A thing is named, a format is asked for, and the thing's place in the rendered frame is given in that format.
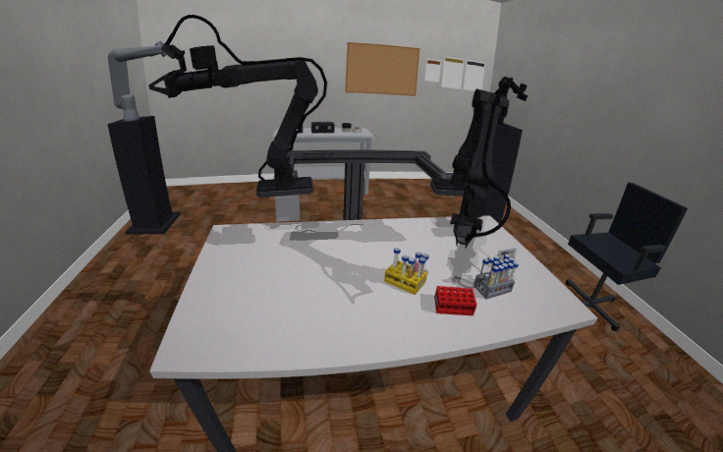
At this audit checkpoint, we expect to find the red rack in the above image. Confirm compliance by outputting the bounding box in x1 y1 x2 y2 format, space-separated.
434 286 476 315

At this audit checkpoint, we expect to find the yellow tube rack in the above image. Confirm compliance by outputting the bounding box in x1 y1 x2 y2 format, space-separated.
384 260 427 295

